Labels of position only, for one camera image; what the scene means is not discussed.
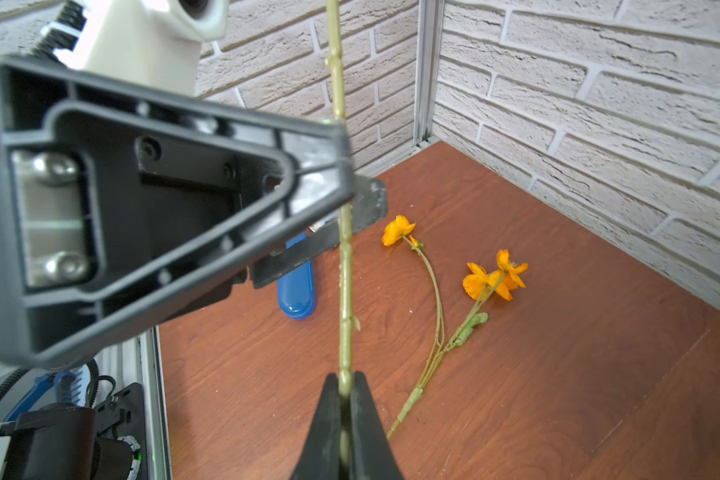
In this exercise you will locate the aluminium mounting rail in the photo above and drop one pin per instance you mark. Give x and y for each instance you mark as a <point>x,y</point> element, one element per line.
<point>150,408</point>

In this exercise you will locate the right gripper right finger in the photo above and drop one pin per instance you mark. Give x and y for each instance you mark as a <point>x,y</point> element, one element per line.
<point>371,456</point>

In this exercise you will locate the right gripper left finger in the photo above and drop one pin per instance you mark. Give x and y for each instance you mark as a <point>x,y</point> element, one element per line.
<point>320,455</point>

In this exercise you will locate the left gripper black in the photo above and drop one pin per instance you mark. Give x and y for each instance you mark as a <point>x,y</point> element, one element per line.
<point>123,206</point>

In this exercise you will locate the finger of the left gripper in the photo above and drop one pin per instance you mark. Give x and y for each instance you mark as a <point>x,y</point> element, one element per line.
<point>369,206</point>

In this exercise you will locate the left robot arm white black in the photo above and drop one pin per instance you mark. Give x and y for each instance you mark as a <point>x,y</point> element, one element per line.
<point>60,440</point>

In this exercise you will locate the orange sunflower stem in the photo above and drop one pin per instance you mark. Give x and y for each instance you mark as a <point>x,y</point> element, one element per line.
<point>346,313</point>

